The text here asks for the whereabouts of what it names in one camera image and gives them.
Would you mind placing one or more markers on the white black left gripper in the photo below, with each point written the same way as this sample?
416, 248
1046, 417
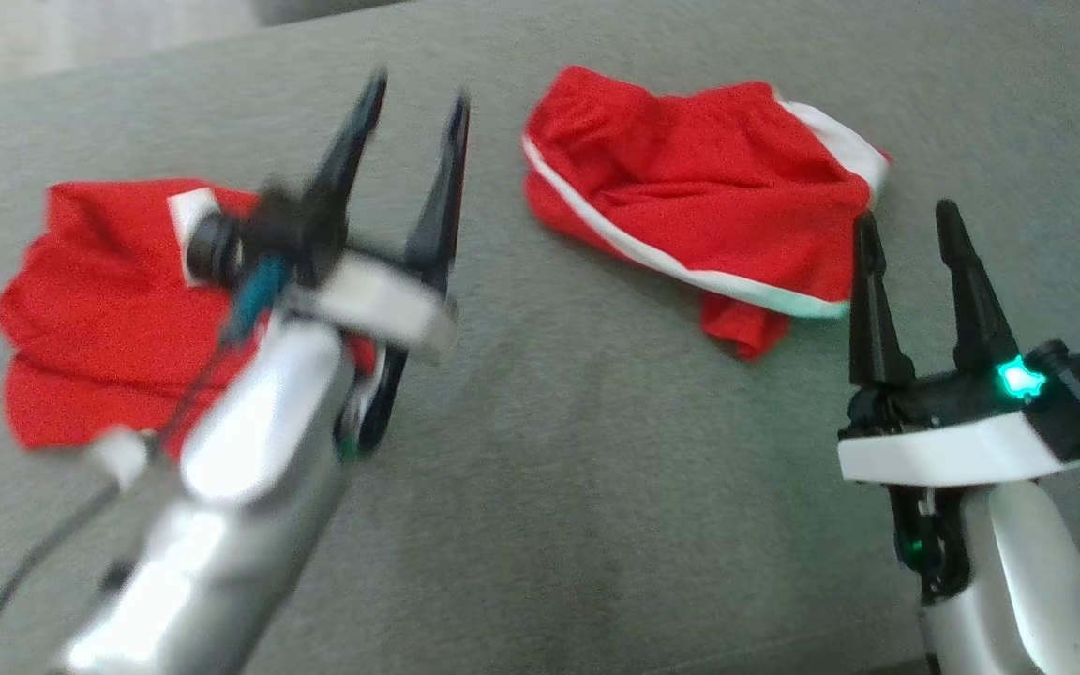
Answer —
376, 300

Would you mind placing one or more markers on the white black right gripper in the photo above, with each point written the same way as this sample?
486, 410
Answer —
952, 445

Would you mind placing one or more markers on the red shorts with white trim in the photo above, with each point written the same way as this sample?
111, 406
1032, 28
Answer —
690, 187

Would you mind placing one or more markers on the red Bulls basketball jersey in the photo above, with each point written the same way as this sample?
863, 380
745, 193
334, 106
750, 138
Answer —
99, 319

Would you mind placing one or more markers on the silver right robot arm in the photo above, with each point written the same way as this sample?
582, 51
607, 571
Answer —
1018, 581

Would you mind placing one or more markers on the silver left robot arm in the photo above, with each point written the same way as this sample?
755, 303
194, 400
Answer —
249, 441

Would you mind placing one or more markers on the grey sofa seat cushion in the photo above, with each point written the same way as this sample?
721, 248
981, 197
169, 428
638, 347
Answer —
596, 487

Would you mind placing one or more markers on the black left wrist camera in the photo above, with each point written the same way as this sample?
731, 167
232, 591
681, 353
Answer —
240, 239

